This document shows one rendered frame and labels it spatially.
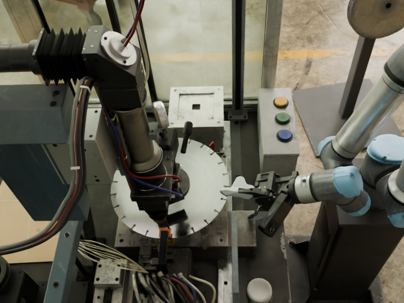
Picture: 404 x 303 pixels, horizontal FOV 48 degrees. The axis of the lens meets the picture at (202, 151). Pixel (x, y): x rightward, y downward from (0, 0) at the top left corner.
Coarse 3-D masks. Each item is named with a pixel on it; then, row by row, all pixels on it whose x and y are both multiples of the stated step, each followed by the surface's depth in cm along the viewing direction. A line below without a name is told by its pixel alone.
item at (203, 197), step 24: (192, 144) 133; (192, 168) 127; (216, 168) 127; (120, 192) 124; (192, 192) 123; (216, 192) 122; (120, 216) 120; (144, 216) 119; (168, 216) 119; (192, 216) 118
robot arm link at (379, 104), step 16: (400, 48) 96; (384, 64) 102; (400, 64) 95; (384, 80) 102; (400, 80) 98; (368, 96) 107; (384, 96) 103; (400, 96) 102; (368, 112) 108; (384, 112) 106; (352, 128) 113; (368, 128) 110; (320, 144) 126; (336, 144) 119; (352, 144) 115; (320, 160) 127; (336, 160) 120; (352, 160) 121
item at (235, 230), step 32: (128, 128) 76; (160, 128) 79; (224, 128) 160; (160, 160) 85; (224, 160) 141; (160, 192) 89; (160, 224) 111; (224, 224) 127; (128, 256) 131; (192, 256) 130; (224, 256) 129; (224, 288) 126
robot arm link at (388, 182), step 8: (400, 168) 111; (384, 176) 123; (392, 176) 118; (400, 176) 111; (376, 184) 125; (384, 184) 122; (392, 184) 116; (400, 184) 113; (384, 192) 121; (392, 192) 115; (400, 192) 114; (384, 200) 122; (392, 200) 117; (400, 200) 114; (392, 208) 118; (400, 208) 116; (392, 216) 118; (400, 216) 116; (400, 224) 118
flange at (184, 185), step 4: (184, 172) 126; (184, 176) 125; (188, 176) 125; (184, 180) 124; (188, 180) 124; (180, 184) 123; (184, 184) 123; (188, 184) 123; (184, 188) 122; (188, 188) 123; (184, 192) 122
